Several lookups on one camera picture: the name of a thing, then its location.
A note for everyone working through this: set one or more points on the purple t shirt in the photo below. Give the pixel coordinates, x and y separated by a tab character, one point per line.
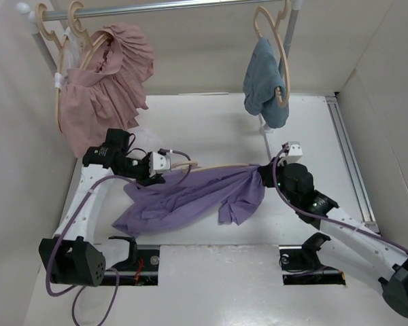
236	192

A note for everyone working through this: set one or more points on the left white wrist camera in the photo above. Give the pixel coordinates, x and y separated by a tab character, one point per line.
159	163

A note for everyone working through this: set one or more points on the wooden hanger with pink dress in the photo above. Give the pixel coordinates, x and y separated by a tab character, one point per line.
76	27

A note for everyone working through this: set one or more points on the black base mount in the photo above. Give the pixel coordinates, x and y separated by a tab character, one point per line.
136	264
301	266

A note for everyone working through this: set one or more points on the blue garment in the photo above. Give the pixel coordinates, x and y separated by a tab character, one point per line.
261	80

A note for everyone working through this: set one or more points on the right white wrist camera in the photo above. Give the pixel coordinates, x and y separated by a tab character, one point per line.
292	153

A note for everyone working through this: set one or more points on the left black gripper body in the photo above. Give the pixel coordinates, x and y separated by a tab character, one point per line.
137	168

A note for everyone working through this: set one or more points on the aluminium rail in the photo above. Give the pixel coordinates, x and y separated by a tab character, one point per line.
349	158

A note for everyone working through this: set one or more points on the white clothes rack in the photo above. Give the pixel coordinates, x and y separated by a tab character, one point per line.
190	119

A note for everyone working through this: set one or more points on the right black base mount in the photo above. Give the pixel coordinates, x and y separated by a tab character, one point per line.
301	266

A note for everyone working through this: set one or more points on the pink dress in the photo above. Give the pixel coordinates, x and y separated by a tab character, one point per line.
109	92

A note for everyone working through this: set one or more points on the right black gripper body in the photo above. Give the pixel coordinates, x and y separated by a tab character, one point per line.
281	181

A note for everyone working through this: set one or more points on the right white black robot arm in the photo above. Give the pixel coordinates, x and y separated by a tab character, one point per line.
340	242

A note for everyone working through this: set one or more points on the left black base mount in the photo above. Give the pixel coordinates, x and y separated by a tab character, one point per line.
136	264

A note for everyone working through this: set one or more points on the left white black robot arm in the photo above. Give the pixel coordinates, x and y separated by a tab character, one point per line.
71	256

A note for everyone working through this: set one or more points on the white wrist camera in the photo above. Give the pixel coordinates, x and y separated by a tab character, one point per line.
292	153
159	163

